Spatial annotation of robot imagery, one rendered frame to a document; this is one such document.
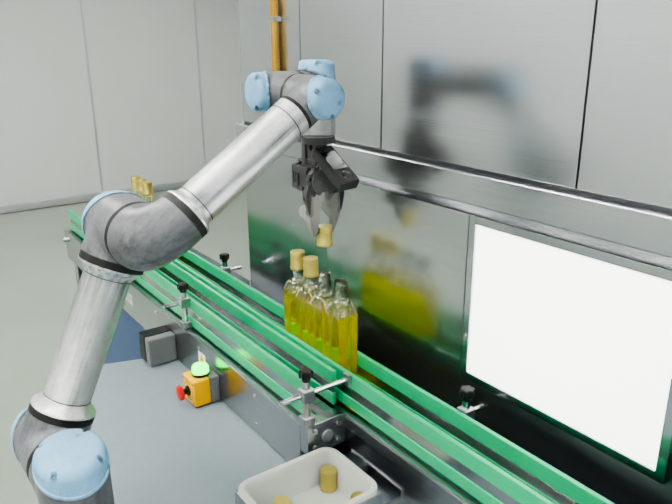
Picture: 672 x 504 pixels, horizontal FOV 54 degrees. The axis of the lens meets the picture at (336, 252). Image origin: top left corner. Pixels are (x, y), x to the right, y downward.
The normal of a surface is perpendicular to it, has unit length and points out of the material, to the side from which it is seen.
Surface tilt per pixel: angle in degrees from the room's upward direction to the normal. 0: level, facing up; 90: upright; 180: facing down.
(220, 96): 90
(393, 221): 90
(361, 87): 90
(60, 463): 9
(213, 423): 0
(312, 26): 90
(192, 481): 0
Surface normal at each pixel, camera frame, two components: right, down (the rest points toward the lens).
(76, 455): 0.08, -0.90
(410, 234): -0.81, 0.18
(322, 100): 0.61, 0.26
